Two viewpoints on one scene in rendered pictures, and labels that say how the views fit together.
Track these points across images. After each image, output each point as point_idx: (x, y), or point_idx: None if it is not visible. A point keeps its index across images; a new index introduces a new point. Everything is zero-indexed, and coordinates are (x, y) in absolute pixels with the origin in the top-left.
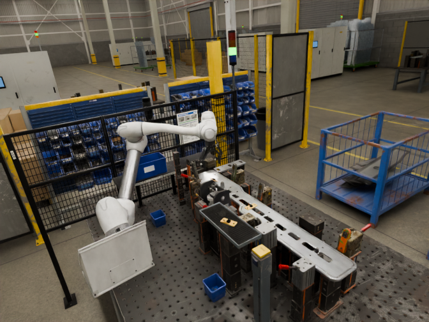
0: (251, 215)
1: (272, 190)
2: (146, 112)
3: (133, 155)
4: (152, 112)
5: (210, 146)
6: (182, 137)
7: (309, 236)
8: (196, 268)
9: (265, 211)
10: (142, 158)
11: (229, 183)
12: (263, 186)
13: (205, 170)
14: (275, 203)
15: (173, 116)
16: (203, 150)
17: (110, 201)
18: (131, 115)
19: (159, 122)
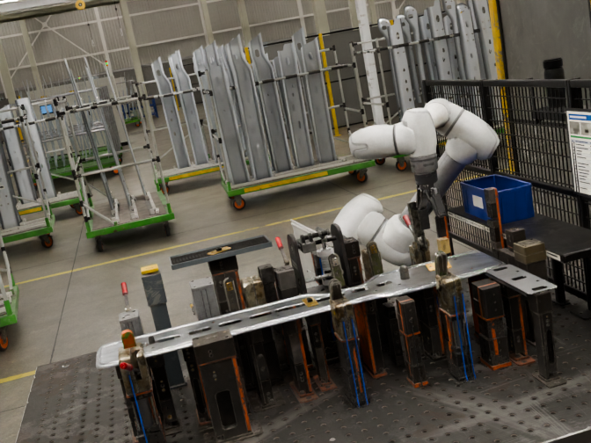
0: (249, 281)
1: (542, 427)
2: (528, 90)
3: (440, 158)
4: (536, 92)
5: (424, 186)
6: (578, 174)
7: (186, 341)
8: None
9: (283, 312)
10: (513, 183)
11: (416, 282)
12: (330, 288)
13: (514, 261)
14: (459, 423)
15: None
16: (417, 187)
17: (355, 199)
18: (512, 91)
19: (546, 121)
